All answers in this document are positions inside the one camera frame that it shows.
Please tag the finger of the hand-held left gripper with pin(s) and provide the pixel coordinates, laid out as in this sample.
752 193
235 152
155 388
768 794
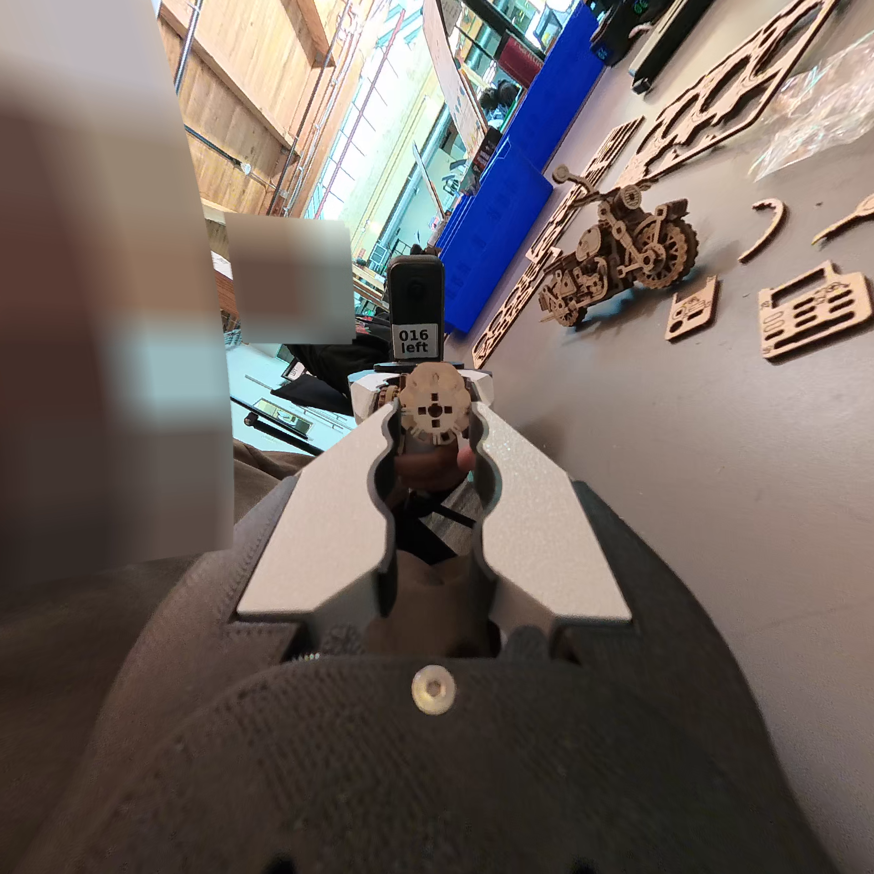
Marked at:
362 395
482 388

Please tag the clear plastic bag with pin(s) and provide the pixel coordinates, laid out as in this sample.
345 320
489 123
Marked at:
828 110

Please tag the person's left hand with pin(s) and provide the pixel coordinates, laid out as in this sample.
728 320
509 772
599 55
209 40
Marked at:
422 469

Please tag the wooden motorcycle model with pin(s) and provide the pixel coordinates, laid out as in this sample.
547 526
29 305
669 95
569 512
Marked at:
643 247

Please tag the curved wooden arc piece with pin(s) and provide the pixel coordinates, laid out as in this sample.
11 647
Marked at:
777 224

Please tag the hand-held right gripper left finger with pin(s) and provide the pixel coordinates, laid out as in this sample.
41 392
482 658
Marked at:
320 536

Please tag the small wooden model assembly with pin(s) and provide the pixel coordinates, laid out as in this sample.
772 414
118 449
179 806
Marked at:
432 409

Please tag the wooden panel with slots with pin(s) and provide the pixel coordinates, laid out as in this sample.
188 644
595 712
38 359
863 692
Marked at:
860 303

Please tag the short wooden cutout strip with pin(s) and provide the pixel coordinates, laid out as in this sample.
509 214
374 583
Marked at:
612 157

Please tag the black device with display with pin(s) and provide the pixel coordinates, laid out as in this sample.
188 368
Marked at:
612 37

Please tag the small wooden cutout panel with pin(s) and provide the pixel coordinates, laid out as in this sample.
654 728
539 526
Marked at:
693 328

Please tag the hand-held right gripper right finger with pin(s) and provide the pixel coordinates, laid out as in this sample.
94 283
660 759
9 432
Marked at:
547 536

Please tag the large wooden cutout frame sheet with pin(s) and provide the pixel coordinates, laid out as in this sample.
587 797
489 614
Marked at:
673 127

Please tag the long black electronic device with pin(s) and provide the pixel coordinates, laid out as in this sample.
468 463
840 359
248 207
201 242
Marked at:
673 42

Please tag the long wooden cutout strip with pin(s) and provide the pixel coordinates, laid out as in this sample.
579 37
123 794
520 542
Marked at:
520 303

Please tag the grey desk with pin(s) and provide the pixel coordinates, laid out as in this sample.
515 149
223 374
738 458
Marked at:
752 478

